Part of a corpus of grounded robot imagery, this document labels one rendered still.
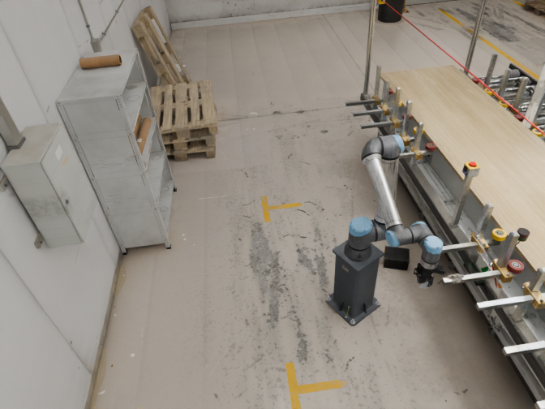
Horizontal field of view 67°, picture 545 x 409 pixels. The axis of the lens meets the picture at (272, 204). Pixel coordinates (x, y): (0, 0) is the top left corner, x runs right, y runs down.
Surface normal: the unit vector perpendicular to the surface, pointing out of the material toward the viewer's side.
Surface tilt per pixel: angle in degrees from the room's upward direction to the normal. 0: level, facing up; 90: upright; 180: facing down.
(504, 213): 0
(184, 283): 0
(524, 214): 0
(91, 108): 90
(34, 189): 90
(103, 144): 90
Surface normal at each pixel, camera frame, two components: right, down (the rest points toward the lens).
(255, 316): -0.07, -0.75
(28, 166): 0.11, 0.65
